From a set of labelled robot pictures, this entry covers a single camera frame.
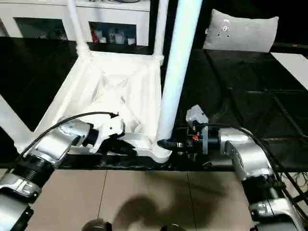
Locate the white plastic table top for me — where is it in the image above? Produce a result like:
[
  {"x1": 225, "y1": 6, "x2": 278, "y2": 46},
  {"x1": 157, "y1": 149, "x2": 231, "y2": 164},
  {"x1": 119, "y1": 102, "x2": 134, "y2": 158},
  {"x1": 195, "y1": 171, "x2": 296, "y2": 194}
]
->
[{"x1": 14, "y1": 51, "x2": 173, "y2": 164}]

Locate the white plastic table leg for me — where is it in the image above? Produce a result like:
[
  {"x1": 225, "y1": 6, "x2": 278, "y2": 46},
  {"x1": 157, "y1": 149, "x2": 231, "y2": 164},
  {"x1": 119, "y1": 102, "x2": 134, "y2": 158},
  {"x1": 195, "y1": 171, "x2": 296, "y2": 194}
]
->
[
  {"x1": 0, "y1": 95, "x2": 37, "y2": 151},
  {"x1": 152, "y1": 0, "x2": 168, "y2": 63},
  {"x1": 157, "y1": 0, "x2": 202, "y2": 151},
  {"x1": 66, "y1": 0, "x2": 91, "y2": 60}
]

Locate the white plastic upturned table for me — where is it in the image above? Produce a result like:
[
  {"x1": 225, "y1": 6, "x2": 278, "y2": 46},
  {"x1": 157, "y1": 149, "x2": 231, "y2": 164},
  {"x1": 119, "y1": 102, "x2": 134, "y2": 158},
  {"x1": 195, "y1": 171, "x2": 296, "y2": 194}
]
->
[{"x1": 0, "y1": 36, "x2": 308, "y2": 173}]

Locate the dark robot leg part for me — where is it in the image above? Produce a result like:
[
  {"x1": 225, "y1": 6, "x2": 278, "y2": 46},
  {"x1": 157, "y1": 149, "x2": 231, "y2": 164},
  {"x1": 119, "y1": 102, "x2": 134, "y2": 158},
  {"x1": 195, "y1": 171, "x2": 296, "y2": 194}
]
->
[
  {"x1": 81, "y1": 218, "x2": 113, "y2": 231},
  {"x1": 160, "y1": 223, "x2": 187, "y2": 231}
]

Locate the black cabinet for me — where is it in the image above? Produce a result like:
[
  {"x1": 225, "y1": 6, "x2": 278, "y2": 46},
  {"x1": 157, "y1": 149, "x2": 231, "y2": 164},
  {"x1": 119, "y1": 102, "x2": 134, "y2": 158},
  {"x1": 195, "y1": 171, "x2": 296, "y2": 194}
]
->
[{"x1": 147, "y1": 0, "x2": 214, "y2": 55}]

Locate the grey cushion with holes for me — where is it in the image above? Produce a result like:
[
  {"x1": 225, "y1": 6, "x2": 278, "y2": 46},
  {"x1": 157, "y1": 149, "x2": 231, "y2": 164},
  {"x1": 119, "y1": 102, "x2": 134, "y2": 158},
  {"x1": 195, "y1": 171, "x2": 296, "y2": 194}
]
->
[{"x1": 203, "y1": 9, "x2": 280, "y2": 53}]

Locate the black floor stand foot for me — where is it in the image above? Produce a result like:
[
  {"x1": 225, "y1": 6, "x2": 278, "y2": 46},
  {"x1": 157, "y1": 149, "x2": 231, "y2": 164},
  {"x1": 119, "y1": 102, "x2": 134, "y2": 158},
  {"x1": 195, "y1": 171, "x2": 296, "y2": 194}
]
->
[{"x1": 286, "y1": 172, "x2": 308, "y2": 210}]

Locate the white board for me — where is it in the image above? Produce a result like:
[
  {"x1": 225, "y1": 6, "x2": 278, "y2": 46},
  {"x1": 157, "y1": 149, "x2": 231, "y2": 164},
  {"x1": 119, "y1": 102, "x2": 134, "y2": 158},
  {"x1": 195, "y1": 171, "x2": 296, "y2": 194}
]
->
[{"x1": 270, "y1": 52, "x2": 308, "y2": 91}]

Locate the white cabinet with glass doors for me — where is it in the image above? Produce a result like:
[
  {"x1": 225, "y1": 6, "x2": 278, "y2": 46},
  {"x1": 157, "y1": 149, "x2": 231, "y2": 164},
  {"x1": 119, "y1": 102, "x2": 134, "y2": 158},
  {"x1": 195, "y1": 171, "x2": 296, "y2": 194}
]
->
[{"x1": 0, "y1": 0, "x2": 151, "y2": 46}]

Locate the black screen with red light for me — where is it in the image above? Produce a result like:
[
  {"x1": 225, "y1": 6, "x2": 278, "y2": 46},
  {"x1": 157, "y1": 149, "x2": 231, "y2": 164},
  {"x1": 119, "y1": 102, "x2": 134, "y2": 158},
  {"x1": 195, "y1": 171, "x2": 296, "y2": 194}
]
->
[{"x1": 271, "y1": 42, "x2": 308, "y2": 53}]

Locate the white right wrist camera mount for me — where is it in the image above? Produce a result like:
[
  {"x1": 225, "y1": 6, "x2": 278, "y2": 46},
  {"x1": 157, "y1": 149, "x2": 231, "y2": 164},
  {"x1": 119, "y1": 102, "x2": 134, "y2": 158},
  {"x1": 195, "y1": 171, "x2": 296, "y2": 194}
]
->
[{"x1": 186, "y1": 104, "x2": 209, "y2": 154}]

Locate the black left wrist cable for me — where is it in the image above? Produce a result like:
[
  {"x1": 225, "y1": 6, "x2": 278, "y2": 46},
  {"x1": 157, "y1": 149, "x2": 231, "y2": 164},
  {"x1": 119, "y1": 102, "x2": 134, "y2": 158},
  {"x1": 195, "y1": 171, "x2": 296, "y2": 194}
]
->
[{"x1": 14, "y1": 111, "x2": 120, "y2": 159}]

